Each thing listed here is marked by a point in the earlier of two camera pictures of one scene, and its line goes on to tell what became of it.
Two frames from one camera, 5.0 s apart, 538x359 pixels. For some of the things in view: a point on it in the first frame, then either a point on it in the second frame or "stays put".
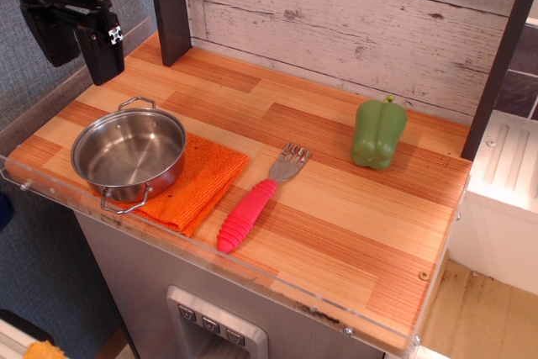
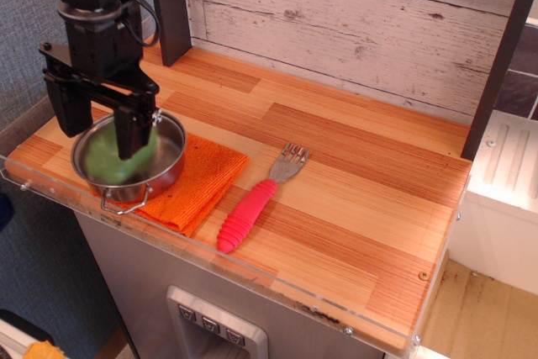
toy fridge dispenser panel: (206, 330) stays put
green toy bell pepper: (379, 125) -> (102, 152)
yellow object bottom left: (43, 350) stays put
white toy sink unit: (497, 230) stays put
